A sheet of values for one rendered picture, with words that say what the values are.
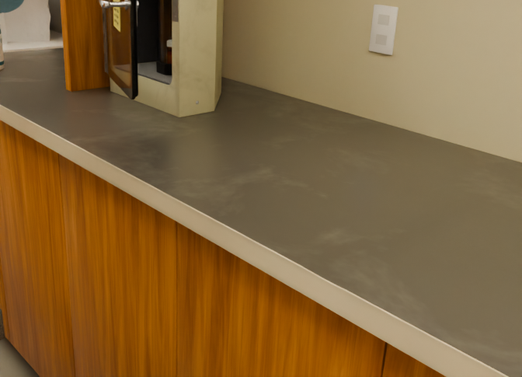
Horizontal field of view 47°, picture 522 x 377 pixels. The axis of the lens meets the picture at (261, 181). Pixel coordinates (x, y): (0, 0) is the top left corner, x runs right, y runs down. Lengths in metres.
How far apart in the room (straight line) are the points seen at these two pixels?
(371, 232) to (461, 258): 0.14
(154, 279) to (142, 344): 0.19
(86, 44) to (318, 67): 0.64
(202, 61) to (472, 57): 0.62
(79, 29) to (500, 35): 1.05
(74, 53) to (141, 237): 0.69
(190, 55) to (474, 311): 0.93
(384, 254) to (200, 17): 0.80
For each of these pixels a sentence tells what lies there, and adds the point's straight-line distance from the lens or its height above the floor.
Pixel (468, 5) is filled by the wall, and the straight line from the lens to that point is 1.45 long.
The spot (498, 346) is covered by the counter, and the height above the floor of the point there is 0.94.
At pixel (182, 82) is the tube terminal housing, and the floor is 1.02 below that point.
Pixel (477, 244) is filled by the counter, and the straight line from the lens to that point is 0.97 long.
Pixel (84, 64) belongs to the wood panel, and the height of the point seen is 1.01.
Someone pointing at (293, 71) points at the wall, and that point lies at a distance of 1.77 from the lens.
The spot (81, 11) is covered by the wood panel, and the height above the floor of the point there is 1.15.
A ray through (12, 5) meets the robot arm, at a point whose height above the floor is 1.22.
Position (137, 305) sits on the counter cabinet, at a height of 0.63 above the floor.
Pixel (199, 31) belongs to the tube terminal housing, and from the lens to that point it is 1.47.
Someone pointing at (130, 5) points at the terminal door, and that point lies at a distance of 1.39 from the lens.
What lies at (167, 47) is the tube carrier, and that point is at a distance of 1.57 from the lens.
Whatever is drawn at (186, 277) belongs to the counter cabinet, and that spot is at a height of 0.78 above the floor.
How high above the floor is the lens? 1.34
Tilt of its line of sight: 21 degrees down
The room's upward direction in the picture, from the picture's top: 3 degrees clockwise
